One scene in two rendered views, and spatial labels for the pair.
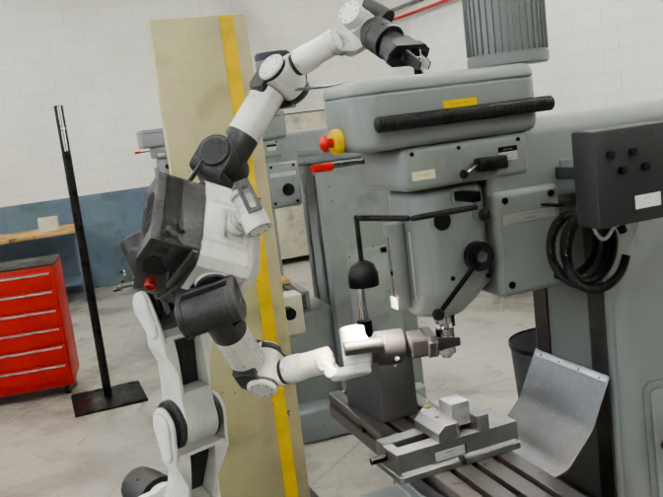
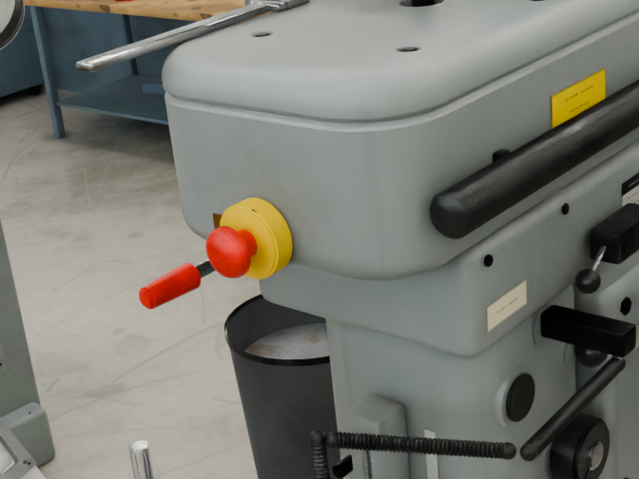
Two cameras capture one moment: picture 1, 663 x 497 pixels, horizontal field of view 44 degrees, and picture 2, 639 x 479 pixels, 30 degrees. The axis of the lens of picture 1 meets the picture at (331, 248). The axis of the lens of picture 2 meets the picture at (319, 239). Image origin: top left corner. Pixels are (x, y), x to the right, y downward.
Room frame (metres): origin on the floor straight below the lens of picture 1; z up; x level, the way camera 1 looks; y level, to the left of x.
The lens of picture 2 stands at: (1.14, 0.31, 2.10)
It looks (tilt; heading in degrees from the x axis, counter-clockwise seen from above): 23 degrees down; 332
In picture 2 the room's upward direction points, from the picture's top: 6 degrees counter-clockwise
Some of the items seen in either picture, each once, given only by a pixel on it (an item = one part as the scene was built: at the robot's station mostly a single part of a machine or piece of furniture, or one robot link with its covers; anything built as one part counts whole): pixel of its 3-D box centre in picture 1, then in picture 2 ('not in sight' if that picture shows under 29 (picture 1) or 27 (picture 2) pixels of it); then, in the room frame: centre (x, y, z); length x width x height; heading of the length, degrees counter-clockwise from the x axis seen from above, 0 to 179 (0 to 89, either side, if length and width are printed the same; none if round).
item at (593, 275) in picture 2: (480, 167); (607, 247); (1.87, -0.36, 1.66); 0.12 x 0.04 x 0.04; 110
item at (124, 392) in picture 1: (84, 256); not in sight; (5.67, 1.73, 1.06); 0.50 x 0.50 x 2.11; 20
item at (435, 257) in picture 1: (438, 248); (453, 426); (1.98, -0.26, 1.47); 0.21 x 0.19 x 0.32; 20
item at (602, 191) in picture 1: (624, 174); not in sight; (1.77, -0.65, 1.62); 0.20 x 0.09 x 0.21; 110
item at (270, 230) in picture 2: (335, 142); (255, 238); (1.90, -0.04, 1.76); 0.06 x 0.02 x 0.06; 20
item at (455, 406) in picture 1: (454, 410); not in sight; (1.97, -0.26, 1.05); 0.06 x 0.05 x 0.06; 22
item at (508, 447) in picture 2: (386, 218); (429, 446); (1.82, -0.13, 1.58); 0.17 x 0.01 x 0.01; 45
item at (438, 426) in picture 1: (436, 424); not in sight; (1.95, -0.21, 1.02); 0.12 x 0.06 x 0.04; 22
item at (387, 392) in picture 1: (378, 376); not in sight; (2.35, -0.09, 1.03); 0.22 x 0.12 x 0.20; 26
